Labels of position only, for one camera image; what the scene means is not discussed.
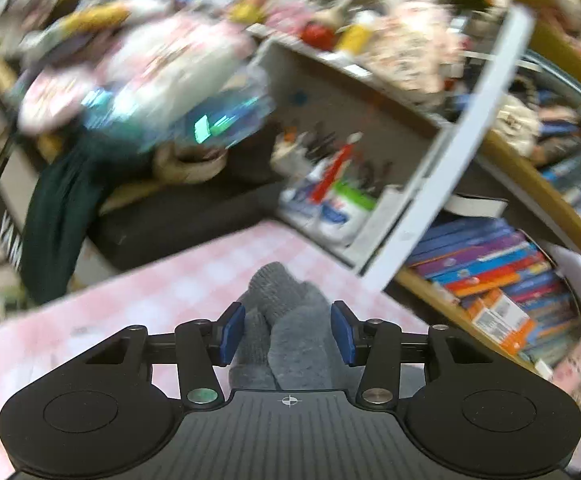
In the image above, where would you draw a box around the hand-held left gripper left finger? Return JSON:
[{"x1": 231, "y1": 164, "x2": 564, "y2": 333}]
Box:
[{"x1": 86, "y1": 302, "x2": 246, "y2": 409}]

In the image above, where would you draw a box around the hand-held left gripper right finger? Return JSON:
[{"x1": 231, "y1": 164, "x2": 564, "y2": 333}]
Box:
[{"x1": 331, "y1": 300, "x2": 491, "y2": 409}]

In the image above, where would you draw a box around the grey fleece sweater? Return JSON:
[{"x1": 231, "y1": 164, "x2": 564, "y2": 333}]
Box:
[{"x1": 227, "y1": 261, "x2": 352, "y2": 392}]

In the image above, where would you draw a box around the pink checkered bed sheet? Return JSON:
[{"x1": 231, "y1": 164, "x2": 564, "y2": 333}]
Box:
[{"x1": 0, "y1": 219, "x2": 433, "y2": 480}]

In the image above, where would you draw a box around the black box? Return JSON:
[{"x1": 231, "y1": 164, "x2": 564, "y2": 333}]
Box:
[{"x1": 89, "y1": 179, "x2": 284, "y2": 272}]

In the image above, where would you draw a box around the white jar with green lid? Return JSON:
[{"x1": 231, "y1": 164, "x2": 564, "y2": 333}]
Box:
[{"x1": 317, "y1": 180, "x2": 377, "y2": 247}]

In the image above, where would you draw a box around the orange and white box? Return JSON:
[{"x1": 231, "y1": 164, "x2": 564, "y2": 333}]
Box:
[{"x1": 464, "y1": 289, "x2": 537, "y2": 357}]

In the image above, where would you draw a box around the stack of leaning colourful books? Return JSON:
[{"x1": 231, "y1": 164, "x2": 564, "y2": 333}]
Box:
[{"x1": 405, "y1": 217, "x2": 581, "y2": 361}]

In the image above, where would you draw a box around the red hanging pen ornament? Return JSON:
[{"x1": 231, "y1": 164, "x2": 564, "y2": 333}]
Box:
[{"x1": 311, "y1": 131, "x2": 364, "y2": 201}]

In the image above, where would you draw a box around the woven basket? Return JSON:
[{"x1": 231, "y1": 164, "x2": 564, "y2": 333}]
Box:
[{"x1": 152, "y1": 145, "x2": 229, "y2": 184}]

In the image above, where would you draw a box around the white shelf cabinet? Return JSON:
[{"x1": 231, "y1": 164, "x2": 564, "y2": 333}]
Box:
[{"x1": 248, "y1": 4, "x2": 536, "y2": 293}]

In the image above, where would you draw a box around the white book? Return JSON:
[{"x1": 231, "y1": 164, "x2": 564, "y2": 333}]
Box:
[{"x1": 444, "y1": 191, "x2": 509, "y2": 219}]

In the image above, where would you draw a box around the white pen holder with pens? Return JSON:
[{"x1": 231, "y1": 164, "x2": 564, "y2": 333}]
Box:
[{"x1": 269, "y1": 127, "x2": 321, "y2": 177}]

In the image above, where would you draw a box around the dark green cloth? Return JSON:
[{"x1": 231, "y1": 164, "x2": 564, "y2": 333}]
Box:
[{"x1": 19, "y1": 132, "x2": 124, "y2": 307}]

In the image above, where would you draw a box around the iridescent plastic bag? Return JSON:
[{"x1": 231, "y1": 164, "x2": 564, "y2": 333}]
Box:
[{"x1": 79, "y1": 82, "x2": 277, "y2": 157}]

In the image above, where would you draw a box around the pink cup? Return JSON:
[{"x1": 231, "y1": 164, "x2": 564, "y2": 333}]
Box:
[{"x1": 549, "y1": 327, "x2": 581, "y2": 393}]

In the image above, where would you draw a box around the white flat folder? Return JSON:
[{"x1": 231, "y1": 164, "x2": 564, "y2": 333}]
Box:
[{"x1": 544, "y1": 244, "x2": 581, "y2": 322}]

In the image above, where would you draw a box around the wooden bookshelf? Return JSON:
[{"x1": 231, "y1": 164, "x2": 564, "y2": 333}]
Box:
[{"x1": 395, "y1": 0, "x2": 581, "y2": 441}]

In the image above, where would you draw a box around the row of upright books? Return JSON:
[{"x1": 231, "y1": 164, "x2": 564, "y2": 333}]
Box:
[{"x1": 535, "y1": 147, "x2": 581, "y2": 241}]

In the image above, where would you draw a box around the white and pink plush bag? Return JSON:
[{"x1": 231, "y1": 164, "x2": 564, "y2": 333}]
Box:
[{"x1": 17, "y1": 10, "x2": 258, "y2": 136}]

